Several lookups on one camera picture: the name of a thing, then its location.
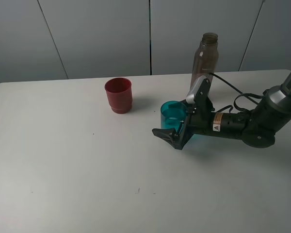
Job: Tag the smoky translucent water bottle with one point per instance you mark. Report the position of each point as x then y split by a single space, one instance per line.
205 58

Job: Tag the teal translucent plastic cup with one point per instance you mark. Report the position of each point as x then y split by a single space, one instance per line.
172 114

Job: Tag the red plastic cup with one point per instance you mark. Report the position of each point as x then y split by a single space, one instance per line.
119 94

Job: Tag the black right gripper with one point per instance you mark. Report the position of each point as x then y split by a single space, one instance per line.
197 121

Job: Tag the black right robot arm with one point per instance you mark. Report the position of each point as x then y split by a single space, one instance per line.
256 128

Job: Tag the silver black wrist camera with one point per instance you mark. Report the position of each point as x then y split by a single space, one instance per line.
200 87

